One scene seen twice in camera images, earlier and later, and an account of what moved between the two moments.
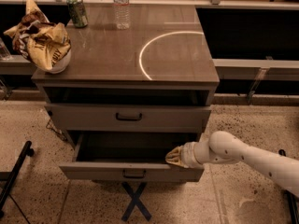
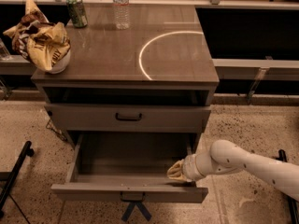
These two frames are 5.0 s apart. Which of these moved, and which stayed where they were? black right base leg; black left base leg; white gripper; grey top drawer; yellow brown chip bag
Moved: white gripper
Stayed: black left base leg; yellow brown chip bag; black right base leg; grey top drawer
